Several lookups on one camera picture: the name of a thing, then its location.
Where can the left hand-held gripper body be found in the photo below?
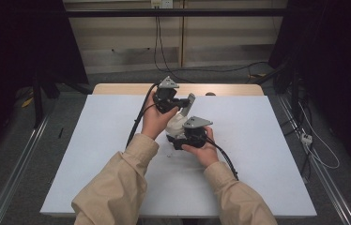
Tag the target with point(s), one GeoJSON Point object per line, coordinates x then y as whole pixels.
{"type": "Point", "coordinates": [165, 98]}

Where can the wooden wall strip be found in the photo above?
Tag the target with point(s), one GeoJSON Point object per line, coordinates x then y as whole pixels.
{"type": "Point", "coordinates": [181, 37]}

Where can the white power strip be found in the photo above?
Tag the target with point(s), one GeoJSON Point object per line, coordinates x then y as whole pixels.
{"type": "Point", "coordinates": [306, 139]}

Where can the metal floor rail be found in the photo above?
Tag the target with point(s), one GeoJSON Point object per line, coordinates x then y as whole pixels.
{"type": "Point", "coordinates": [330, 184]}
{"type": "Point", "coordinates": [17, 175]}

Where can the yellow tape piece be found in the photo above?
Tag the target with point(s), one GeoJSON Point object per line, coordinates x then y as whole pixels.
{"type": "Point", "coordinates": [27, 102]}

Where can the white table board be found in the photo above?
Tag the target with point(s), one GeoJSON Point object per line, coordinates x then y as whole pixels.
{"type": "Point", "coordinates": [251, 125]}

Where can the small black floor object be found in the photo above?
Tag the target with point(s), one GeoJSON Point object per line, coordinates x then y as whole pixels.
{"type": "Point", "coordinates": [60, 132]}

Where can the wooden table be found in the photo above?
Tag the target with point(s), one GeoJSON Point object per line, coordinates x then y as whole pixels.
{"type": "Point", "coordinates": [120, 89]}

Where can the clear jar with white lid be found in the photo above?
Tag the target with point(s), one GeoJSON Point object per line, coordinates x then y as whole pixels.
{"type": "Point", "coordinates": [176, 125]}

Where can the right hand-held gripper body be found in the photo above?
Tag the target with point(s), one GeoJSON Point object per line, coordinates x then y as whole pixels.
{"type": "Point", "coordinates": [195, 136]}

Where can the black metal stand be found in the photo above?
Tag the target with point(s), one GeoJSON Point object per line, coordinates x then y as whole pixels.
{"type": "Point", "coordinates": [37, 103]}

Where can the white wall socket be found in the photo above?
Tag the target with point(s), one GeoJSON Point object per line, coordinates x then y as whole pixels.
{"type": "Point", "coordinates": [161, 3]}

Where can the black curtain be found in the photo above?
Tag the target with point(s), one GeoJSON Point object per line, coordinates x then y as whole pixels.
{"type": "Point", "coordinates": [336, 62]}
{"type": "Point", "coordinates": [14, 47]}

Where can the person's left hand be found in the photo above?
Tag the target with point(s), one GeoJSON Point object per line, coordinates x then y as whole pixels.
{"type": "Point", "coordinates": [153, 122]}

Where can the person's right hand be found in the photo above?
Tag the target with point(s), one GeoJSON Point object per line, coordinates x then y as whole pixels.
{"type": "Point", "coordinates": [208, 154]}

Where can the black horizontal beam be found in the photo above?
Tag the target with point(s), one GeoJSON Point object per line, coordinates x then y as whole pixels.
{"type": "Point", "coordinates": [117, 12]}

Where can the grey tape strip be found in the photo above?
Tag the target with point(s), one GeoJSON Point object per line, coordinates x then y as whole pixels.
{"type": "Point", "coordinates": [189, 101]}

